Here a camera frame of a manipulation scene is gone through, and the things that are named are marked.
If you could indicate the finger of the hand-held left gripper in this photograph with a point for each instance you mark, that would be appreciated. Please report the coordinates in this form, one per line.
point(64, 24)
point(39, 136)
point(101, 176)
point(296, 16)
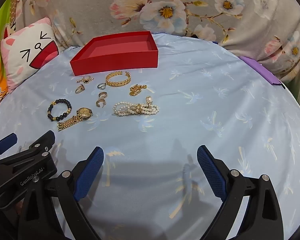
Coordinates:
point(43, 140)
point(6, 141)

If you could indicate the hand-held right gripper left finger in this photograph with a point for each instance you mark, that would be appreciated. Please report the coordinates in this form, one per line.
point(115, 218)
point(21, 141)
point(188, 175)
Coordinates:
point(88, 175)

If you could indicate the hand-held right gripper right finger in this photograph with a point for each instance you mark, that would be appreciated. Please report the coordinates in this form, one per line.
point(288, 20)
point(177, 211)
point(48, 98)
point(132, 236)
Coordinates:
point(211, 172)

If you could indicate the gold wristwatch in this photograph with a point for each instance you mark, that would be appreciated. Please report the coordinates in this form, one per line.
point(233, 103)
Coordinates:
point(84, 112)

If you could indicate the gold hoop earring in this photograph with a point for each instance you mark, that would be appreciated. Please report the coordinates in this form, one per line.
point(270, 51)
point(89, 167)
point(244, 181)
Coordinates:
point(100, 95)
point(98, 103)

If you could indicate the gold pendant with dark stone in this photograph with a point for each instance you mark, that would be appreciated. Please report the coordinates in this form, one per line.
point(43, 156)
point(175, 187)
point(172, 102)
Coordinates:
point(85, 80)

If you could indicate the pearl earring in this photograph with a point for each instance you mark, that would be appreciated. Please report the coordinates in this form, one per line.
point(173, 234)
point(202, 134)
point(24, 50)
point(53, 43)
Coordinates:
point(149, 100)

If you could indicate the red cardboard box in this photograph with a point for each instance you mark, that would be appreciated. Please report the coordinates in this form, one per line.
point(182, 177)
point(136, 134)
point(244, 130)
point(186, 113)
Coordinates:
point(115, 62)

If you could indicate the light blue bed sheet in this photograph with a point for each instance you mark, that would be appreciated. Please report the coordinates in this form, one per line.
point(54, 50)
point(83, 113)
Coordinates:
point(190, 105)

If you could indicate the cat face pillow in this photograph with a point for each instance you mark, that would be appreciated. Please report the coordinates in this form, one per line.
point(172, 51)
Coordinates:
point(27, 52)

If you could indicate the purple box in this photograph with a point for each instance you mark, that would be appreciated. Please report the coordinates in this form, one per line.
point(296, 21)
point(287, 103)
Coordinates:
point(260, 67)

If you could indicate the blue fuzzy cloth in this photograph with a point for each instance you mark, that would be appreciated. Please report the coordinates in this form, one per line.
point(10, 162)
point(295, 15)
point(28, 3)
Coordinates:
point(214, 42)

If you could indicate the grey floral blanket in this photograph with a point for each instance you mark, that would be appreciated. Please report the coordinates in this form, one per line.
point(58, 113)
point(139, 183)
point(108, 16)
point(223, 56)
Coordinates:
point(90, 10)

